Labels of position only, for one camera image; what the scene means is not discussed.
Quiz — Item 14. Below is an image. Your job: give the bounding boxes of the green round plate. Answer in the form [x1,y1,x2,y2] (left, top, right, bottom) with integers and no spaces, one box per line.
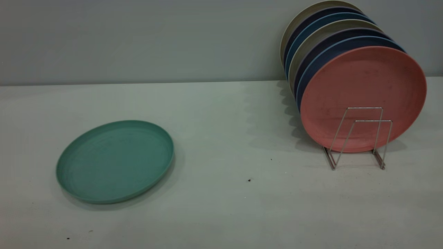
[56,120,174,204]

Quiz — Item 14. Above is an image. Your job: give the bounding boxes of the dark purple round plate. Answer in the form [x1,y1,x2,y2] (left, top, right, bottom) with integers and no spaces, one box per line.
[293,28,394,101]

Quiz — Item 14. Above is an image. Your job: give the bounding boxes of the beige round plate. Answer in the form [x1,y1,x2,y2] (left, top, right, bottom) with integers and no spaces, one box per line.
[280,0,364,70]
[288,19,385,94]

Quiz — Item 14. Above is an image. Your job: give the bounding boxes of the teal blue round plate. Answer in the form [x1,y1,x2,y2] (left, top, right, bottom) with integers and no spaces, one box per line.
[285,12,376,79]

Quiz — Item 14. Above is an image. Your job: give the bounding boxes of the dark navy round plate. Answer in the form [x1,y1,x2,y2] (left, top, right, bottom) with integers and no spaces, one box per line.
[283,6,368,68]

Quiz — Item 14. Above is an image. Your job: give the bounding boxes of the pink round plate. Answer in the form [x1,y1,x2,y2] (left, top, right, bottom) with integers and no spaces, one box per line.
[300,46,427,153]

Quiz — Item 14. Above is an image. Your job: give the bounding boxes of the metal wire plate rack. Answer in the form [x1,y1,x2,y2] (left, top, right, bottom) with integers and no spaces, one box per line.
[323,107,393,170]

